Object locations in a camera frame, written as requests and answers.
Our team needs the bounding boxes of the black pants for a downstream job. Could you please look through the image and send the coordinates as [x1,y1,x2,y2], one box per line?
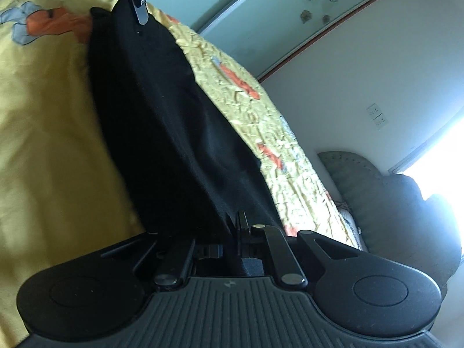
[87,0,282,241]

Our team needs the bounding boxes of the grey padded headboard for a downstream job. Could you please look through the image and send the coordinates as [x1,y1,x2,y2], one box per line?
[318,151,462,292]

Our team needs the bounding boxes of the glass sliding wardrobe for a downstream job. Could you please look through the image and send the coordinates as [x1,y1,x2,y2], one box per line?
[199,0,373,79]

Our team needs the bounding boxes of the white wall socket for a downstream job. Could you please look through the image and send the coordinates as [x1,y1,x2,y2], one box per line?
[367,104,389,130]

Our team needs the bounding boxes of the grey quilted mattress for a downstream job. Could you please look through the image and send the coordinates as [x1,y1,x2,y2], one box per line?
[334,201,368,251]

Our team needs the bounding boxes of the bright window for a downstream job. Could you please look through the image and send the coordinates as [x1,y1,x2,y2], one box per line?
[389,110,463,238]

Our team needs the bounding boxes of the yellow floral bedspread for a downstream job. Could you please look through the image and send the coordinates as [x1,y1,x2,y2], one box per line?
[1,0,358,347]

